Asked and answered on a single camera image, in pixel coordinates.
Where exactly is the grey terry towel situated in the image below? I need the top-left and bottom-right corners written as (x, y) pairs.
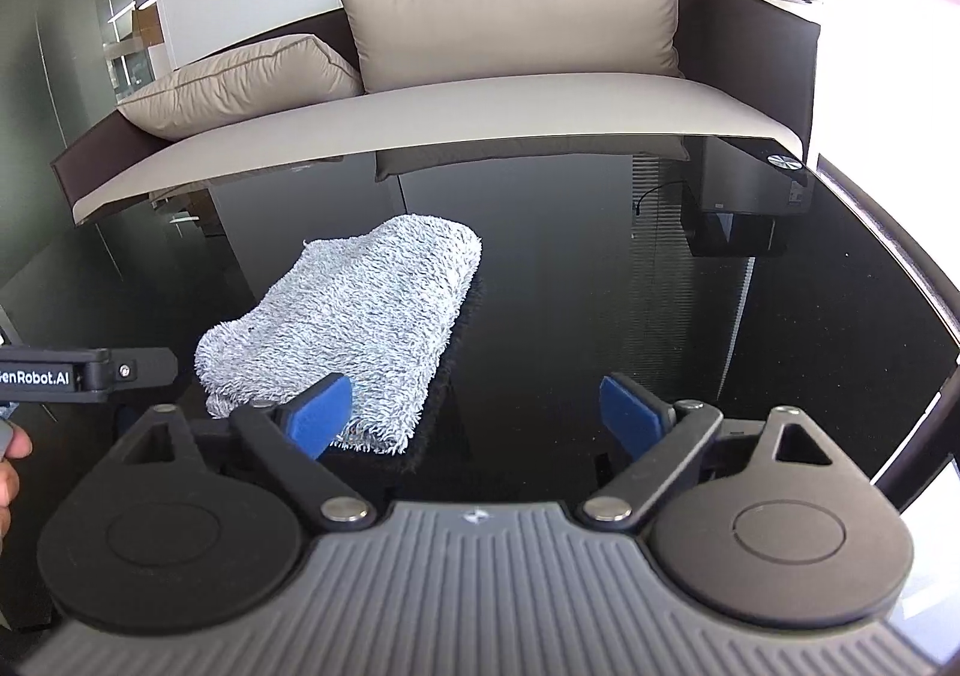
top-left (195, 214), bottom-right (482, 455)

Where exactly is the person's left hand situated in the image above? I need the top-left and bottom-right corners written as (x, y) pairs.
top-left (0, 421), bottom-right (32, 536)

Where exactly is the round silver table disc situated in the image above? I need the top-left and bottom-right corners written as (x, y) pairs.
top-left (766, 154), bottom-right (804, 172)

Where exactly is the small beige side cushion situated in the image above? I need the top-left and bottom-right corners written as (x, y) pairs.
top-left (117, 34), bottom-right (363, 141)

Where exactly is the dark brown sofa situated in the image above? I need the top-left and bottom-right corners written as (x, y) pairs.
top-left (52, 0), bottom-right (820, 224)

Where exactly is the large beige back cushion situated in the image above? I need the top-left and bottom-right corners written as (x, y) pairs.
top-left (340, 0), bottom-right (680, 92)

